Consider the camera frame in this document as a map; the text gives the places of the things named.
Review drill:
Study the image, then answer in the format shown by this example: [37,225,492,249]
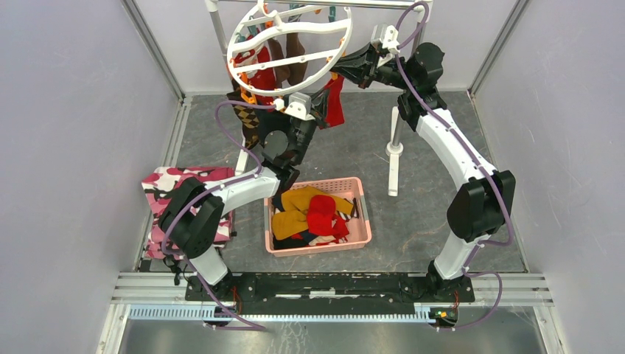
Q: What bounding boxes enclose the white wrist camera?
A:
[370,24,399,55]
[273,92,314,121]

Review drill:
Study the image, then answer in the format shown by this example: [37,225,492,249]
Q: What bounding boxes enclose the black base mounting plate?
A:
[212,272,475,315]

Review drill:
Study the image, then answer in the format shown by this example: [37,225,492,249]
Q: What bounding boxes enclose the yellow cloth in basket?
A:
[270,186,357,241]

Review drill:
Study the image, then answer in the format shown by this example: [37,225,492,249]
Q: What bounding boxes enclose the red white patterned sock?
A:
[322,74,345,128]

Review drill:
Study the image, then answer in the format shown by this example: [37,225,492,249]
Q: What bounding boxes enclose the red white santa sock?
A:
[231,45,276,105]

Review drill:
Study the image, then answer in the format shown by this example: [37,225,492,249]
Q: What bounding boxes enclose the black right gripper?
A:
[329,41,415,91]

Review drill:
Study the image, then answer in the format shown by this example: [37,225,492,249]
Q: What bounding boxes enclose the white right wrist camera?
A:
[370,24,399,55]

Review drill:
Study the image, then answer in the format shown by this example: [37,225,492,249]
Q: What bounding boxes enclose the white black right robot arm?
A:
[332,43,516,301]

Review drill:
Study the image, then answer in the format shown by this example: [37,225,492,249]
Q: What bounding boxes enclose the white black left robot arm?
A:
[158,88,331,301]

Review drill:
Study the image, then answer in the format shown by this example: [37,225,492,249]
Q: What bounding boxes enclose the pink perforated plastic basket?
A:
[264,177,372,257]

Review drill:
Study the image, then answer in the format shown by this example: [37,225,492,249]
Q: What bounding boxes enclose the white round clip hanger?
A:
[226,1,353,105]

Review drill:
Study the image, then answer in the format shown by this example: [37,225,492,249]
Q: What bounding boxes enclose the pink camouflage folded cloth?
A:
[142,167,235,260]

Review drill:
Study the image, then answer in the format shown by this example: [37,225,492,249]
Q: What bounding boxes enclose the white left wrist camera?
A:
[273,92,314,121]

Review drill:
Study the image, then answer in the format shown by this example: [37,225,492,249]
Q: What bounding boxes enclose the white metal drying rack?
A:
[208,1,443,200]

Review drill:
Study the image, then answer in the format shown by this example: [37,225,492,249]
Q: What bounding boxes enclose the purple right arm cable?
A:
[393,1,514,333]

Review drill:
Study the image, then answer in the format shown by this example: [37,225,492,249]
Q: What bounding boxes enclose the red cloth in basket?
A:
[307,195,349,238]

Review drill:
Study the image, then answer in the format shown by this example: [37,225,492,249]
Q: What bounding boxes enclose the argyle brown yellow sock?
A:
[233,103,260,150]

